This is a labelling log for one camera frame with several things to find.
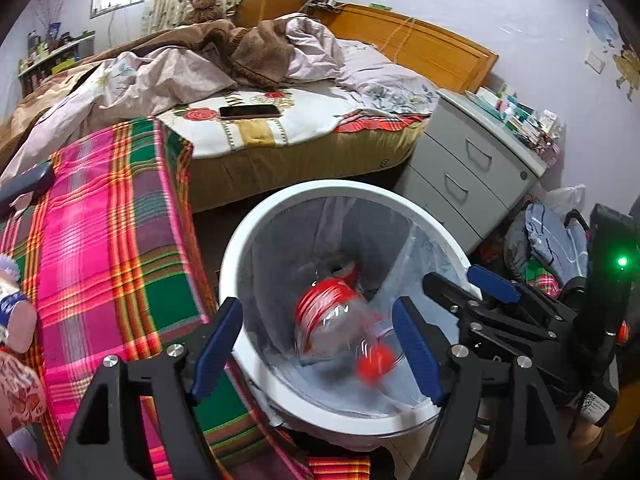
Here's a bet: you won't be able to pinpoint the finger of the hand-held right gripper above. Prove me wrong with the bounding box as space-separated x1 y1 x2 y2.
467 264 578 328
422 272 568 366

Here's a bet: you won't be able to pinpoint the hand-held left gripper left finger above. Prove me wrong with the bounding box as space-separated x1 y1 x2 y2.
57 297 244 480

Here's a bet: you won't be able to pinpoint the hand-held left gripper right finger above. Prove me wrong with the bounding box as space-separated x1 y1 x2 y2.
391 296 576 480

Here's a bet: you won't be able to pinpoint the clear plastic bin liner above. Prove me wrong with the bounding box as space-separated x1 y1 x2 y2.
260 194 451 418

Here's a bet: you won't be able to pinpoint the white round bin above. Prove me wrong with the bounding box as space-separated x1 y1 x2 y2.
219 180 473 436

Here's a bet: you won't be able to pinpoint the clear bottle with red label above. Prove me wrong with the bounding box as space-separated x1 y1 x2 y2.
294 262 406 388

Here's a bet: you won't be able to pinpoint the blue grey bag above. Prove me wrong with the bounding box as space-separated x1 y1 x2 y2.
505 202 591 288

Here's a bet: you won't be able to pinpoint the white plastic bag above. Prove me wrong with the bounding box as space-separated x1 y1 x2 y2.
542 185 587 221

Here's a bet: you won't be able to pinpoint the grey nightstand with drawers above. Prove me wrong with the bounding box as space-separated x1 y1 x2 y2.
400 89 548 256

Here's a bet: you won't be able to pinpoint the pink green plaid cloth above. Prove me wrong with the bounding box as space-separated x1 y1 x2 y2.
0 117 371 480

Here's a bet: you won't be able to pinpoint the pile of small boxes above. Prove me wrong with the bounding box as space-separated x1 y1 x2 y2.
465 85 561 161

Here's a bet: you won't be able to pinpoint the pink patterned packet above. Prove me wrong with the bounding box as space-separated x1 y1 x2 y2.
0 350 48 433

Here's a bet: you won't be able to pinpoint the pink and white packet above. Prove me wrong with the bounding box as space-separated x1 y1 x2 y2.
0 284 39 353

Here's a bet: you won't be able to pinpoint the pale floral pillow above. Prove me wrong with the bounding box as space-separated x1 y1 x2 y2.
335 40 441 111

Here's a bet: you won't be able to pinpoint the wooden bed headboard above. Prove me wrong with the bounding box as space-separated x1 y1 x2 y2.
320 2 500 93

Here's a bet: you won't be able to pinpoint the crumpled white paper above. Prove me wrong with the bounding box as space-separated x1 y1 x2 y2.
9 192 38 218

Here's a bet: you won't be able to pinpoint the black smartphone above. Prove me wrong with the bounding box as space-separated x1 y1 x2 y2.
219 104 282 121

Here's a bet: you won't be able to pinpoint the dark blue glasses case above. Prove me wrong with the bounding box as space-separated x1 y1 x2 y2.
0 161 55 211

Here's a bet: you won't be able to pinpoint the pale floral quilt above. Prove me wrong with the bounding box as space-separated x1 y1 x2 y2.
0 14 351 181

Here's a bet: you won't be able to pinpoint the brown fleece blanket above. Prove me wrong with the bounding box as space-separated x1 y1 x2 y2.
0 17 296 161

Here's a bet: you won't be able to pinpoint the teddy bear with red hat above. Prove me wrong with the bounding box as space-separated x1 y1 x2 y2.
182 0 224 26

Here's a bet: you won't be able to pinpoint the row of bottles on shelf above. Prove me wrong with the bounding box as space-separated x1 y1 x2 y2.
20 22 83 68

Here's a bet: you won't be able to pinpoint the dry branches in vase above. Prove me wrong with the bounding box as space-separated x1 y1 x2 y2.
37 0 73 36

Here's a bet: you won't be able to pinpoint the cartoon wall stickers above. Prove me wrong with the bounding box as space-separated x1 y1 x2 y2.
585 0 640 96

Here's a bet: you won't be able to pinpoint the yellow cable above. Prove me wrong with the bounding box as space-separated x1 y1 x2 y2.
389 14 417 61

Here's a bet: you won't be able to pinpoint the white wall shelf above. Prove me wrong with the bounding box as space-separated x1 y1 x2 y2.
19 30 96 98

